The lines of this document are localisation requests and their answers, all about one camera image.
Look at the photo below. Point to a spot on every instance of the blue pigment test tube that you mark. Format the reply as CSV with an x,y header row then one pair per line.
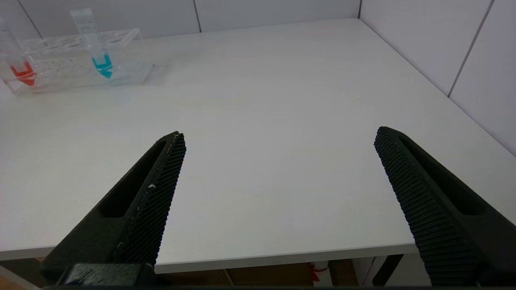
x,y
102,66

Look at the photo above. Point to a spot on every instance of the red and white floor object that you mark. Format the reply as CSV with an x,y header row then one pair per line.
x,y
319,272

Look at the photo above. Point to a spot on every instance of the clear acrylic test tube rack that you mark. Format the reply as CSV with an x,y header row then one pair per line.
x,y
129,56

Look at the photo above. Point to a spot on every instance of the black table leg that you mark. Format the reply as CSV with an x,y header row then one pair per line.
x,y
386,268

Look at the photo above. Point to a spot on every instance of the red pigment test tube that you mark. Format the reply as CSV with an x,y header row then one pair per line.
x,y
24,75

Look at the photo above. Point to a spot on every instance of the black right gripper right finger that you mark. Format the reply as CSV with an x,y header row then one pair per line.
x,y
427,209

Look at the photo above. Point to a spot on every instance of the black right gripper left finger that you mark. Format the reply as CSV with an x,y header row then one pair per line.
x,y
157,201

